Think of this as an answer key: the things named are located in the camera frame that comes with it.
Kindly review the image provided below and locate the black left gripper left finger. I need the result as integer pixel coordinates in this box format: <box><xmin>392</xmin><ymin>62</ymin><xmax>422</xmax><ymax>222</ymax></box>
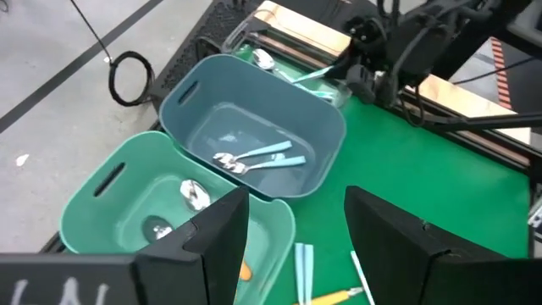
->
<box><xmin>134</xmin><ymin>186</ymin><xmax>251</xmax><ymax>305</ymax></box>

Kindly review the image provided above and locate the black coiled cable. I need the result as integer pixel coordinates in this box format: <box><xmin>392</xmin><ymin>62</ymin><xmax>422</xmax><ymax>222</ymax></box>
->
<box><xmin>69</xmin><ymin>0</ymin><xmax>156</xmax><ymax>108</ymax></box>

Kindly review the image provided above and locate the clear plastic bin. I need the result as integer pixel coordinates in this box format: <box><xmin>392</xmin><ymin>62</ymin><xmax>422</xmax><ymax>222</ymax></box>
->
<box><xmin>221</xmin><ymin>7</ymin><xmax>353</xmax><ymax>109</ymax></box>

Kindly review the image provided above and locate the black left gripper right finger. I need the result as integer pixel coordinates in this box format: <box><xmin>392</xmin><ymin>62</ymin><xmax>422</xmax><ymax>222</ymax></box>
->
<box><xmin>343</xmin><ymin>185</ymin><xmax>542</xmax><ymax>305</ymax></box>

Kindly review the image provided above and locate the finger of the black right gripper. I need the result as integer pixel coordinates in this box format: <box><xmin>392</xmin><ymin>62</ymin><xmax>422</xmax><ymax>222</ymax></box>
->
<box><xmin>332</xmin><ymin>69</ymin><xmax>355</xmax><ymax>84</ymax></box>
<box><xmin>329</xmin><ymin>53</ymin><xmax>353</xmax><ymax>72</ymax></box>

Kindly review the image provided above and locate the black orange striped mat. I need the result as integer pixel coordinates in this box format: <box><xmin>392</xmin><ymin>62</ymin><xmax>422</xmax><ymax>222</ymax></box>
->
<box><xmin>489</xmin><ymin>36</ymin><xmax>542</xmax><ymax>111</ymax></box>

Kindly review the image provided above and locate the black table frame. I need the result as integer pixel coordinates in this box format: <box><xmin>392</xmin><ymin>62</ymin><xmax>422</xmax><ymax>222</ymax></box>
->
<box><xmin>40</xmin><ymin>0</ymin><xmax>542</xmax><ymax>259</ymax></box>

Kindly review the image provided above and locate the teal green plastic bin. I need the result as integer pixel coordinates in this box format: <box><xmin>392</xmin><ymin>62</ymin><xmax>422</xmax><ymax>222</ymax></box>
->
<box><xmin>58</xmin><ymin>130</ymin><xmax>297</xmax><ymax>305</ymax></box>

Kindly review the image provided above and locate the light blue handled spoon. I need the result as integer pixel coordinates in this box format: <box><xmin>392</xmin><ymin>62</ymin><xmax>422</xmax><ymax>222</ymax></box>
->
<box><xmin>212</xmin><ymin>140</ymin><xmax>294</xmax><ymax>167</ymax></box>
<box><xmin>294</xmin><ymin>242</ymin><xmax>307</xmax><ymax>305</ymax></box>
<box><xmin>219</xmin><ymin>155</ymin><xmax>307</xmax><ymax>177</ymax></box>
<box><xmin>302</xmin><ymin>243</ymin><xmax>315</xmax><ymax>305</ymax></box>

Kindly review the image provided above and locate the green table mat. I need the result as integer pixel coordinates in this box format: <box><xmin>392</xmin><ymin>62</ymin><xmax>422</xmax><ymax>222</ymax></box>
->
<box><xmin>236</xmin><ymin>42</ymin><xmax>533</xmax><ymax>305</ymax></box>

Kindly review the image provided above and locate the blue grey plastic bin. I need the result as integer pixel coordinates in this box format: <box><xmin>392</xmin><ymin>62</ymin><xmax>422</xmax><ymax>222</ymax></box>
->
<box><xmin>158</xmin><ymin>53</ymin><xmax>348</xmax><ymax>201</ymax></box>

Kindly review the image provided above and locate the orange handled spoon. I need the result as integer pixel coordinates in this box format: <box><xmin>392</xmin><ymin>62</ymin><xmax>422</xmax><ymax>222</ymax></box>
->
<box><xmin>141</xmin><ymin>214</ymin><xmax>175</xmax><ymax>245</ymax></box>
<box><xmin>179</xmin><ymin>179</ymin><xmax>254</xmax><ymax>283</ymax></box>
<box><xmin>291</xmin><ymin>286</ymin><xmax>366</xmax><ymax>305</ymax></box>

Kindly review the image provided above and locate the black perforated computer case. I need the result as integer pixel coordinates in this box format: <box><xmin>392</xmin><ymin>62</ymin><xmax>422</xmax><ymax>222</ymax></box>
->
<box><xmin>147</xmin><ymin>0</ymin><xmax>272</xmax><ymax>103</ymax></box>

